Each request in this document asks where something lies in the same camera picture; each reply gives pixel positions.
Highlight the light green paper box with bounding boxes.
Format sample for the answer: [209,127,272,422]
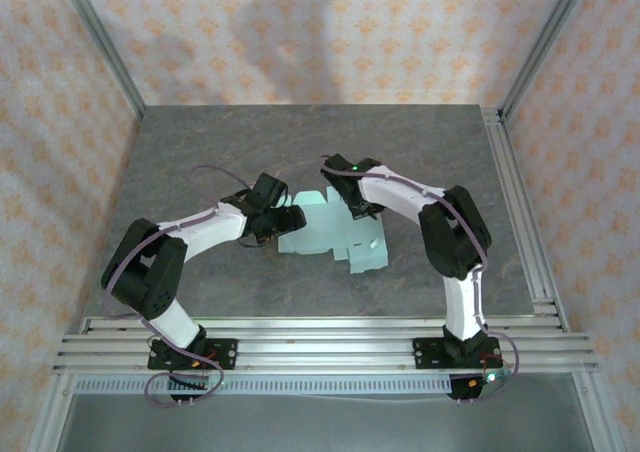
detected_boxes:
[277,186,390,276]

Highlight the long aluminium base rails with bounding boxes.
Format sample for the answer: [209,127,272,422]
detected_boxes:
[52,315,601,376]

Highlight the aluminium side rail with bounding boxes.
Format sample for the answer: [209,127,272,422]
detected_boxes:
[480,105,571,334]

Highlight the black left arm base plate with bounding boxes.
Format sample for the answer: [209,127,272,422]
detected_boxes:
[147,338,239,372]

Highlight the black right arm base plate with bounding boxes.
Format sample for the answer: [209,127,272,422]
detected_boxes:
[412,336,502,372]

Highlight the slotted grey cable duct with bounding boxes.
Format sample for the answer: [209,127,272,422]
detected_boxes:
[73,375,455,396]

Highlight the small controller board with wires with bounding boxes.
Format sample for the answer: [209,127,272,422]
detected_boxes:
[167,374,211,406]
[449,369,511,403]

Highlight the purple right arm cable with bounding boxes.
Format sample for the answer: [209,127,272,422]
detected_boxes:
[319,154,519,404]

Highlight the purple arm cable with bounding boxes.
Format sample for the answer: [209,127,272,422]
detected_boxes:
[319,154,519,404]
[101,164,251,409]

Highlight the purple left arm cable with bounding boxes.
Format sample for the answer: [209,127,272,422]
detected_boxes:
[101,164,251,409]

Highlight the slanted aluminium frame post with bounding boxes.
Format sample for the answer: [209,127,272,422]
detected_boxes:
[52,0,148,121]
[498,0,595,123]

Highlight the short aluminium frame leg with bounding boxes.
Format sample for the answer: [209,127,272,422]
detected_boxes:
[572,371,619,452]
[29,371,76,452]

